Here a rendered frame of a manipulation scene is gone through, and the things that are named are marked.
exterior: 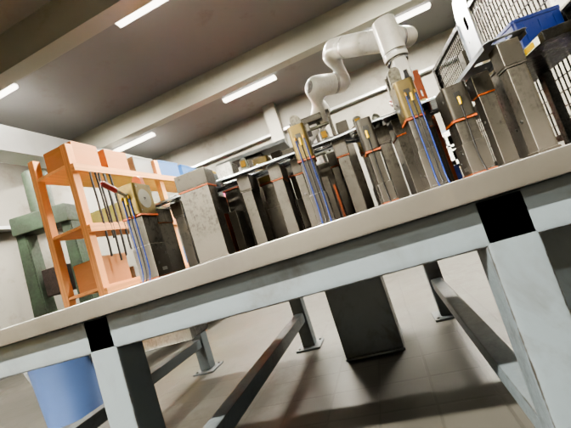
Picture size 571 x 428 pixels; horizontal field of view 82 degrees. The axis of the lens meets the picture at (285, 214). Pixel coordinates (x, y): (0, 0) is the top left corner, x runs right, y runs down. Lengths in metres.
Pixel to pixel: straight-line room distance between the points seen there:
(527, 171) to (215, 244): 0.91
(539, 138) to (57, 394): 2.80
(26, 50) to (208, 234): 4.16
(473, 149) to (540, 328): 0.59
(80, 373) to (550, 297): 2.63
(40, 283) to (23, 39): 3.84
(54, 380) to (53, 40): 3.49
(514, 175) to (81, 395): 2.71
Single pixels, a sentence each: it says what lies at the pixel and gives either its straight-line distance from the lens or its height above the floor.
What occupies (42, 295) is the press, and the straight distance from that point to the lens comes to 7.02.
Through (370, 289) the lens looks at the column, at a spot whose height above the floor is 0.33.
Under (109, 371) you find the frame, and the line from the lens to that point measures 0.92.
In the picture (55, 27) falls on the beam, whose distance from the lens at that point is 4.84.
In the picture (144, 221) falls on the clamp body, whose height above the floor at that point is 0.92.
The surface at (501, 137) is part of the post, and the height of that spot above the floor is 0.79.
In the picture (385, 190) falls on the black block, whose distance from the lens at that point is 1.09.
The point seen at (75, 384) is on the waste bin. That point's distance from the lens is 2.81.
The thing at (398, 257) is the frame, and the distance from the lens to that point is 0.61.
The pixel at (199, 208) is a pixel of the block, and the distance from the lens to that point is 1.20.
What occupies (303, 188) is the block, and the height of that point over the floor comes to 0.87.
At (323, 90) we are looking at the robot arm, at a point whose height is 1.32.
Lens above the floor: 0.69
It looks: 5 degrees up
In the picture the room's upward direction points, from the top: 18 degrees counter-clockwise
